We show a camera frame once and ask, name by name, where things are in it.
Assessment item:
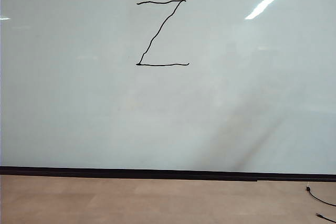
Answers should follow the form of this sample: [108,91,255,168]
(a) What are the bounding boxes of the white glossy whiteboard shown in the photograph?
[0,0,336,175]

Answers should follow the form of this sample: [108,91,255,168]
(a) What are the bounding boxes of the black whiteboard bottom rail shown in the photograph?
[0,165,336,183]

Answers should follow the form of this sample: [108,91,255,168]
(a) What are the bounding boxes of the black cable with round plug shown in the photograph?
[305,181,336,207]

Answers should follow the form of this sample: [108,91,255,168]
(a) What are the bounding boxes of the black cable with flat plug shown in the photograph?
[316,212,336,223]

